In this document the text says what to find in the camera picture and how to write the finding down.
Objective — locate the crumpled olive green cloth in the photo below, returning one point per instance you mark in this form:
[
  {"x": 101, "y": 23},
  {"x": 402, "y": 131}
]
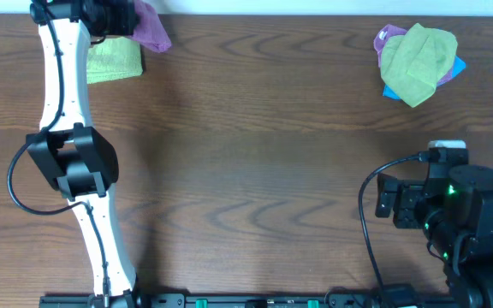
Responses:
[{"x": 413, "y": 63}]

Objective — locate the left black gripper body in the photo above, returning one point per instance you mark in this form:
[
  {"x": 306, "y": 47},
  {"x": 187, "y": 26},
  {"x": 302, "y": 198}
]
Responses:
[{"x": 123, "y": 17}]

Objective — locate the purple microfibre cloth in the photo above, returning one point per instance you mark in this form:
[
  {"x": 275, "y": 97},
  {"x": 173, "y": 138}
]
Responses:
[{"x": 149, "y": 32}]

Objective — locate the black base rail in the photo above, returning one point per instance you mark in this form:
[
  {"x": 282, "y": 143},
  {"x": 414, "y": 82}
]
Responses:
[{"x": 179, "y": 300}]

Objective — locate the blue cloth under pile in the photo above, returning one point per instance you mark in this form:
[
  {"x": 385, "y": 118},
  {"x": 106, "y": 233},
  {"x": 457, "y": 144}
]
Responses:
[{"x": 458, "y": 66}]

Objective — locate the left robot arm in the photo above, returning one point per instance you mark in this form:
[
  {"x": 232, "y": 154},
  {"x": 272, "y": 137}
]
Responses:
[{"x": 74, "y": 158}]

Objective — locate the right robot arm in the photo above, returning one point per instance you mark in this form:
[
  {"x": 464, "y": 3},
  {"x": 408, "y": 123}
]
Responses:
[{"x": 453, "y": 207}]

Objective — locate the folded light green cloth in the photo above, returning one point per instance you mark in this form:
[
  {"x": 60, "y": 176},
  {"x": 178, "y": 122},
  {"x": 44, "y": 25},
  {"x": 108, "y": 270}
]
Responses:
[{"x": 114, "y": 59}]

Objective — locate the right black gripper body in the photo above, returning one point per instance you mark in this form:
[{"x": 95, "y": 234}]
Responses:
[{"x": 411, "y": 207}]

